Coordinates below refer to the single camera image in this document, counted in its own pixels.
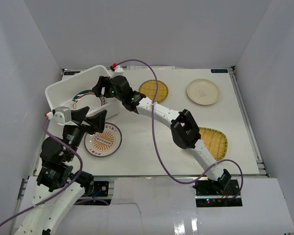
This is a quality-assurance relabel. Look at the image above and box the white plate red green rim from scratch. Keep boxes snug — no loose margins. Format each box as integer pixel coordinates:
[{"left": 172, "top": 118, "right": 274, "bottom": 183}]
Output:
[{"left": 68, "top": 90, "right": 106, "bottom": 110}]

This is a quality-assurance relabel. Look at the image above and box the cream plate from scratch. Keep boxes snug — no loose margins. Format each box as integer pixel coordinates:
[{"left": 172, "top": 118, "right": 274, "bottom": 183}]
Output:
[{"left": 186, "top": 79, "right": 221, "bottom": 106}]

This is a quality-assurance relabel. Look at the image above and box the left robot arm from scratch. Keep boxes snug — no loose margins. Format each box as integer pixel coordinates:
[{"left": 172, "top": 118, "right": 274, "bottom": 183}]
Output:
[{"left": 15, "top": 106, "right": 107, "bottom": 235}]

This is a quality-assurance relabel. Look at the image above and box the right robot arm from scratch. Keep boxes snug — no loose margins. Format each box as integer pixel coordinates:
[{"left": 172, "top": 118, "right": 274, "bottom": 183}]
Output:
[{"left": 92, "top": 75, "right": 231, "bottom": 195}]

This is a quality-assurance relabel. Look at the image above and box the white plastic bin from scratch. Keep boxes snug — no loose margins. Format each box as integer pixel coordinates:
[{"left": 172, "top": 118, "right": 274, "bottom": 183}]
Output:
[{"left": 45, "top": 65, "right": 122, "bottom": 119}]

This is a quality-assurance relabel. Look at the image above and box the orange sunburst pattern plate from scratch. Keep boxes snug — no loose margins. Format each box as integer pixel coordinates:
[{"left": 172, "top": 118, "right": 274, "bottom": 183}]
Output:
[{"left": 84, "top": 122, "right": 123, "bottom": 158}]

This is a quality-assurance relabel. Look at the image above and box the round woven bamboo tray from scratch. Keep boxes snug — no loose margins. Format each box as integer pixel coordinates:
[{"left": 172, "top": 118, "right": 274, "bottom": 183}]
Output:
[{"left": 139, "top": 80, "right": 169, "bottom": 103}]

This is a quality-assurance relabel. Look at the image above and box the fan-shaped woven bamboo tray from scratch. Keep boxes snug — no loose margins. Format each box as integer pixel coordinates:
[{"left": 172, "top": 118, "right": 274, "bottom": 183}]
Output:
[{"left": 199, "top": 127, "right": 228, "bottom": 161}]

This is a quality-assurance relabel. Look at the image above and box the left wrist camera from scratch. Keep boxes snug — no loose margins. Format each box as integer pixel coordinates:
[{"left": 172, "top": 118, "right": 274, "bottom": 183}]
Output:
[{"left": 45, "top": 106, "right": 72, "bottom": 125}]

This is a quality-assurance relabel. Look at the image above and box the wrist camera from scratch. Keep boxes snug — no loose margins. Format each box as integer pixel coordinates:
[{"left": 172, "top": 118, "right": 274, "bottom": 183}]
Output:
[
  {"left": 110, "top": 63, "right": 124, "bottom": 78},
  {"left": 45, "top": 106, "right": 72, "bottom": 125}
]

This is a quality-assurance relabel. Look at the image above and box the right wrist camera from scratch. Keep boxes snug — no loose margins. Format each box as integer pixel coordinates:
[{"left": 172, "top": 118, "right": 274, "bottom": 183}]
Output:
[{"left": 110, "top": 63, "right": 124, "bottom": 78}]

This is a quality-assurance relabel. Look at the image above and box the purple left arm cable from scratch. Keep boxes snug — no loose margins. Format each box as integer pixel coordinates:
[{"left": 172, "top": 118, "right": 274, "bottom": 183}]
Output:
[{"left": 0, "top": 117, "right": 110, "bottom": 235}]

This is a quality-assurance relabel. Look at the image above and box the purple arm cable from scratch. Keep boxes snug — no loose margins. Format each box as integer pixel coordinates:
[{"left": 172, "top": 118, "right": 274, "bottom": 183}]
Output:
[
  {"left": 0, "top": 117, "right": 110, "bottom": 235},
  {"left": 117, "top": 59, "right": 244, "bottom": 199}
]

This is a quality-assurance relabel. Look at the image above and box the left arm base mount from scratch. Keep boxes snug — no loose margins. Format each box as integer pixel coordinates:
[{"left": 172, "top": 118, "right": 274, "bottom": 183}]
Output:
[{"left": 83, "top": 180, "right": 114, "bottom": 199}]

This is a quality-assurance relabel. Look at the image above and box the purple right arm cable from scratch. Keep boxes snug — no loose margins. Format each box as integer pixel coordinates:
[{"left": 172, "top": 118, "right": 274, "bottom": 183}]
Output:
[{"left": 117, "top": 59, "right": 244, "bottom": 199}]

